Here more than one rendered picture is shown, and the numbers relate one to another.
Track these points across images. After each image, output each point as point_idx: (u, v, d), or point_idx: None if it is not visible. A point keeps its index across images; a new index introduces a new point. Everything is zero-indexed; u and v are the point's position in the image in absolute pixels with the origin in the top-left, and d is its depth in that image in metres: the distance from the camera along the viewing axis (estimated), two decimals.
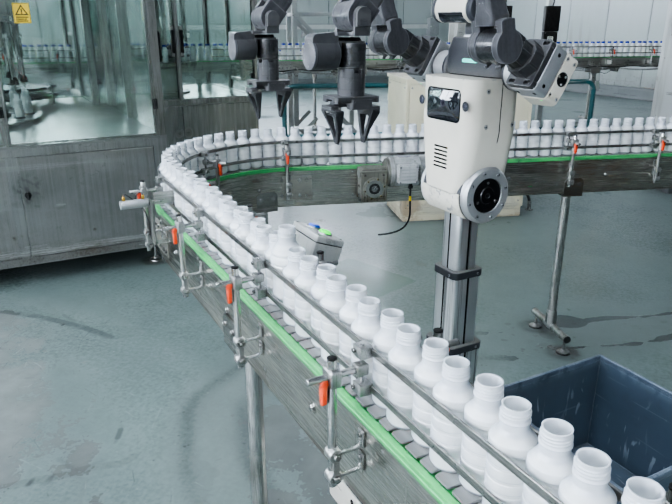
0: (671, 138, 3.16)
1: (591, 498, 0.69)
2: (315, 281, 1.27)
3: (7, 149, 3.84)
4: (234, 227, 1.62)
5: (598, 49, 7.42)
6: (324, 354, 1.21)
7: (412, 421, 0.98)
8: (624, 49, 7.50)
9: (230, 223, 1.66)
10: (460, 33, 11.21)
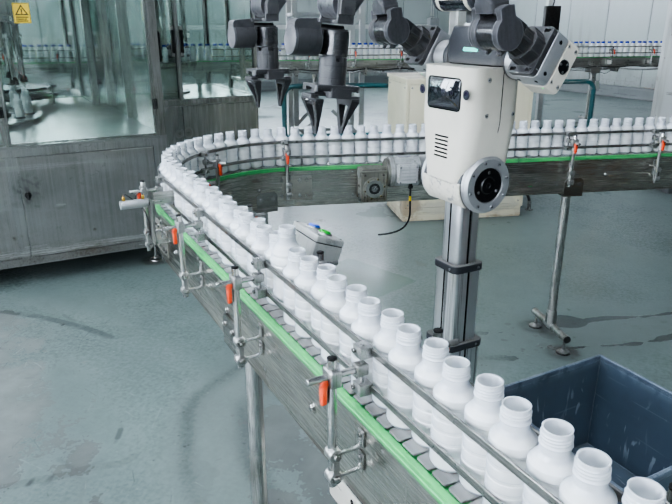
0: (671, 138, 3.16)
1: (591, 498, 0.69)
2: (315, 282, 1.27)
3: (7, 149, 3.84)
4: (234, 227, 1.62)
5: (598, 49, 7.42)
6: (324, 354, 1.21)
7: (413, 421, 0.98)
8: (624, 49, 7.50)
9: (230, 223, 1.66)
10: None
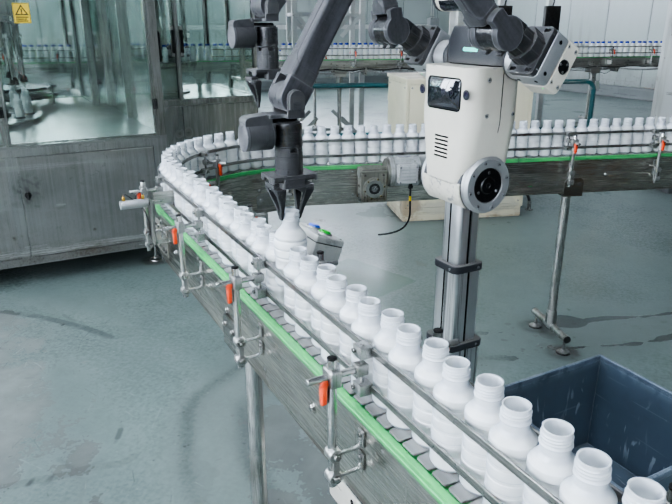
0: (671, 138, 3.16)
1: (591, 498, 0.69)
2: (315, 281, 1.27)
3: (7, 149, 3.84)
4: (235, 227, 1.61)
5: (598, 49, 7.42)
6: (324, 354, 1.21)
7: (413, 421, 0.98)
8: (624, 49, 7.50)
9: (229, 223, 1.65)
10: None
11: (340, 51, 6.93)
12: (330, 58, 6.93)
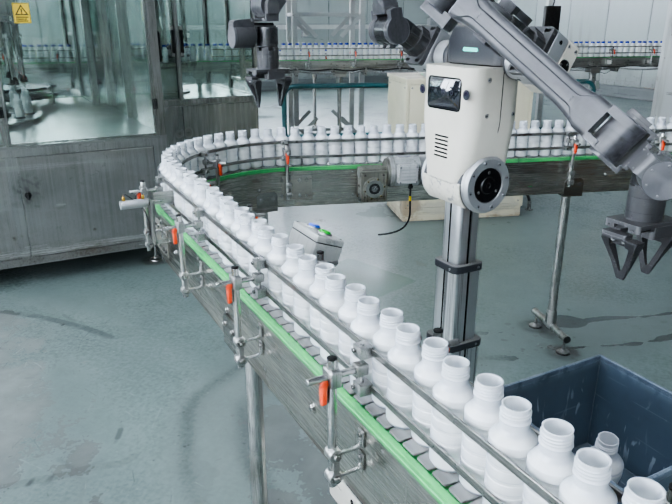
0: (671, 138, 3.16)
1: (591, 498, 0.69)
2: (314, 280, 1.28)
3: (7, 149, 3.84)
4: (238, 228, 1.61)
5: (598, 49, 7.42)
6: (324, 353, 1.21)
7: (412, 420, 0.98)
8: (624, 49, 7.50)
9: (228, 224, 1.65)
10: None
11: (340, 51, 6.93)
12: (330, 58, 6.93)
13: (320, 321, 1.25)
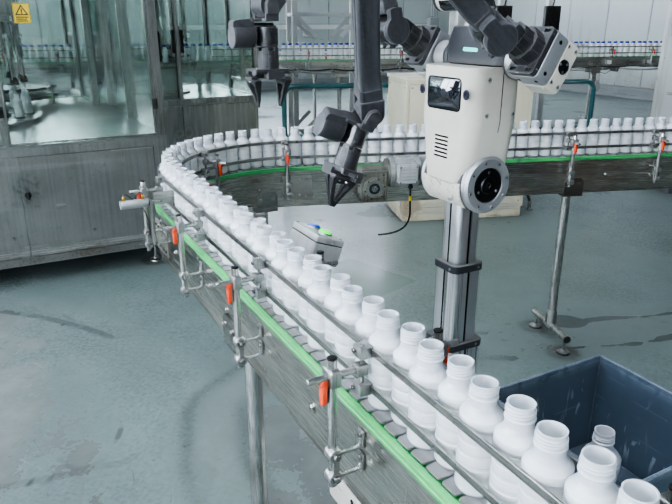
0: (671, 138, 3.16)
1: (553, 467, 0.73)
2: None
3: (7, 149, 3.84)
4: (235, 227, 1.61)
5: (598, 49, 7.42)
6: (314, 343, 1.26)
7: (391, 398, 1.04)
8: (624, 49, 7.50)
9: (230, 223, 1.66)
10: None
11: (340, 51, 6.93)
12: (330, 58, 6.93)
13: (304, 310, 1.29)
